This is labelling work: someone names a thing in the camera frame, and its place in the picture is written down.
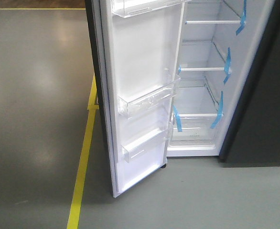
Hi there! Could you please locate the fridge door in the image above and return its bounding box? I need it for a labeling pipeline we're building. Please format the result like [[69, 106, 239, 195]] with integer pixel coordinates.
[[85, 0, 185, 198]]

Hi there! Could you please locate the clear fridge crisper drawer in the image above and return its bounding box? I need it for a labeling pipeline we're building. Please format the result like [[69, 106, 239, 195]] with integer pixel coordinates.
[[172, 115, 219, 141]]

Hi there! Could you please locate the dark grey fridge body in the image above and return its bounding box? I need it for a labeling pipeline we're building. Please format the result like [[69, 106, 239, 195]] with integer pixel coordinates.
[[167, 0, 280, 166]]

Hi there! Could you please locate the clear middle door bin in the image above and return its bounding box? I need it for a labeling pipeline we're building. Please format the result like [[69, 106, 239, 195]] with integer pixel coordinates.
[[114, 69, 181, 119]]

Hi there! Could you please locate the clear door bin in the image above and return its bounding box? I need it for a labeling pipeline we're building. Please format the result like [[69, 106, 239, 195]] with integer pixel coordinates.
[[114, 69, 181, 119], [121, 123, 173, 163], [111, 0, 186, 18]]

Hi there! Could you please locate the clear lower door bin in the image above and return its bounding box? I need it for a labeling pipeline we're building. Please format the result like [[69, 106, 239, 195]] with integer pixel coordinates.
[[121, 123, 173, 163]]

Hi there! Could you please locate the clear upper door bin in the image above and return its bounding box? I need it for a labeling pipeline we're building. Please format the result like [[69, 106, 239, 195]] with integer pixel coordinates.
[[111, 0, 186, 18]]

